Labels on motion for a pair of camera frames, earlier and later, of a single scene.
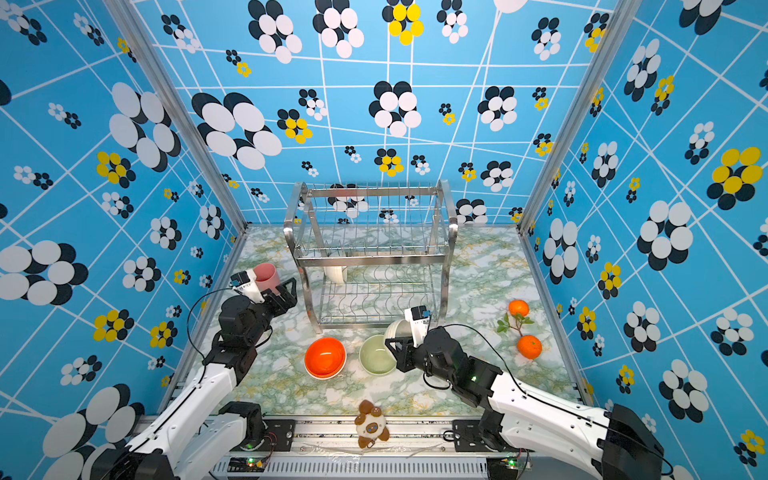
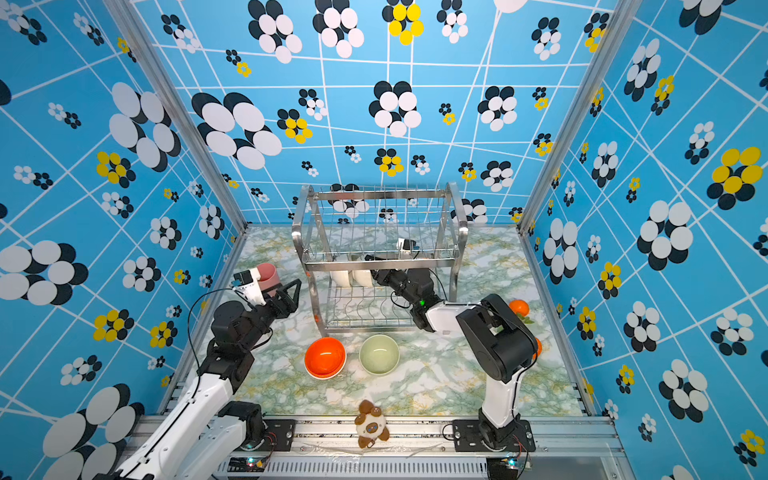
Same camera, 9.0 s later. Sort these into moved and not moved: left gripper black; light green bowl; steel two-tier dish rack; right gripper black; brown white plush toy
Moved: right gripper black
Not moved: light green bowl; brown white plush toy; left gripper black; steel two-tier dish rack
